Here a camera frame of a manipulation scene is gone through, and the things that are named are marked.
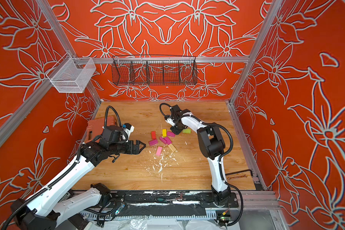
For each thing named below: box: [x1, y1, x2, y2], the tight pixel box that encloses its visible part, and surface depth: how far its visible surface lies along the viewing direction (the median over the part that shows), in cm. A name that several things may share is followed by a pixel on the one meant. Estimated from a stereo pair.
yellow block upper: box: [161, 128, 168, 138], surface depth 100 cm
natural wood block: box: [167, 143, 178, 153], surface depth 94 cm
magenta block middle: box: [159, 136, 168, 145], surface depth 97 cm
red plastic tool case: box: [85, 115, 116, 143], surface depth 102 cm
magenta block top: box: [166, 131, 176, 138], surface depth 100 cm
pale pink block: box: [155, 146, 163, 156], surface depth 92 cm
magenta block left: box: [149, 138, 159, 147], surface depth 97 cm
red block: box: [150, 130, 157, 140], surface depth 100 cm
